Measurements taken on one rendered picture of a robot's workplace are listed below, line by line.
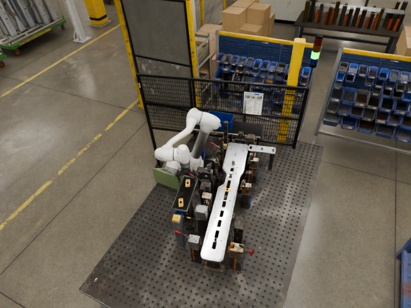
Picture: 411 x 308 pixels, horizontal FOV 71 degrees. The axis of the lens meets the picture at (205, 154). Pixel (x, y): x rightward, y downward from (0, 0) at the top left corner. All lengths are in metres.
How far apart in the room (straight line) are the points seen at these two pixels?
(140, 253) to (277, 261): 1.23
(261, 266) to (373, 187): 2.33
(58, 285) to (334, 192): 3.56
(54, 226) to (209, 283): 2.36
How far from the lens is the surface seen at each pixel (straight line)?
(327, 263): 3.67
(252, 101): 3.26
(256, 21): 6.87
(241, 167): 2.96
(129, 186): 4.29
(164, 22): 4.51
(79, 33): 9.01
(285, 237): 2.89
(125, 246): 2.93
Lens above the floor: 3.18
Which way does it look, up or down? 45 degrees down
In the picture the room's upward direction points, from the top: 4 degrees counter-clockwise
